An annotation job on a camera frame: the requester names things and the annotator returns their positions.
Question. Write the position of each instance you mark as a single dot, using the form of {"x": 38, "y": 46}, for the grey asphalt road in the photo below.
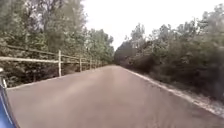
{"x": 110, "y": 100}

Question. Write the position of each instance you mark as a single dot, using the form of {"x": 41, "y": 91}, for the row of trees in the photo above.
{"x": 43, "y": 26}
{"x": 186, "y": 56}

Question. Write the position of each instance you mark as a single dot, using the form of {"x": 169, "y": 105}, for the pale gravel strip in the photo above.
{"x": 196, "y": 99}

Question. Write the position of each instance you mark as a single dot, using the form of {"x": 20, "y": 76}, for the pale wooden rail fence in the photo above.
{"x": 59, "y": 63}

